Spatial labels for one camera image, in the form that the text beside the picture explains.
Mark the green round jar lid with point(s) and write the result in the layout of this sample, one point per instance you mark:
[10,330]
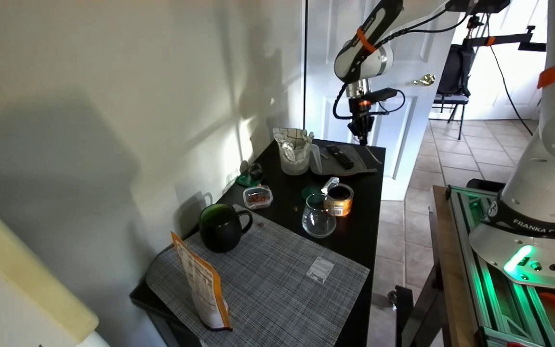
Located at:
[311,190]

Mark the orange snack bag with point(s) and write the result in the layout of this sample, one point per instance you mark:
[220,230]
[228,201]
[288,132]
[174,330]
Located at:
[205,288]

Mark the cream cabinet corner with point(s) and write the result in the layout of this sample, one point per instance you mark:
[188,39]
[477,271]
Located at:
[35,307]

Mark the checked white cloth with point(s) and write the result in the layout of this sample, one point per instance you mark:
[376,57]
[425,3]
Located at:
[294,143]

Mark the clear plastic jug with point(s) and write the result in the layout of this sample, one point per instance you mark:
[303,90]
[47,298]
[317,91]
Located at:
[299,167]

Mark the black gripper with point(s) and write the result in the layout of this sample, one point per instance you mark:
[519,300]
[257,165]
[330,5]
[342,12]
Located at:
[359,107]

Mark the small plastic nut container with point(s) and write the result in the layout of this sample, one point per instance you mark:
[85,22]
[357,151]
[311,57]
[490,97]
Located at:
[257,197]

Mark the dark green mug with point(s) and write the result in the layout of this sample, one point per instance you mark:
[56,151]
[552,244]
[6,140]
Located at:
[222,226]

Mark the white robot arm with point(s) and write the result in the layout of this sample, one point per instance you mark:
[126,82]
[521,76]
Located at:
[517,234]

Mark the clear glass cup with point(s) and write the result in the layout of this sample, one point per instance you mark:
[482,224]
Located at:
[317,223]

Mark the grey woven placemat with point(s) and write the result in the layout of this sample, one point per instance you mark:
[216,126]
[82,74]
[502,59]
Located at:
[280,288]

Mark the black remote control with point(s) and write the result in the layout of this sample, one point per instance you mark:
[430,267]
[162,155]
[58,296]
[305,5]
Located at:
[340,159]

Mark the white panel door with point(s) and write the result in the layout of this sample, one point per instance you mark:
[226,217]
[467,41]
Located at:
[415,72]

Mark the black side table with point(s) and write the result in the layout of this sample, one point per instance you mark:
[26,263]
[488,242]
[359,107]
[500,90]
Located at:
[353,238]

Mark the green container lid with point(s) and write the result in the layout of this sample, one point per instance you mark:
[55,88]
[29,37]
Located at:
[247,180]

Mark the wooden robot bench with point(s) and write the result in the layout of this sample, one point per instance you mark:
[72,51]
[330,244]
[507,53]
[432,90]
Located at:
[467,302]

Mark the grey quilted pot holder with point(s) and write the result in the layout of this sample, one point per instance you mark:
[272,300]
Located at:
[324,165]

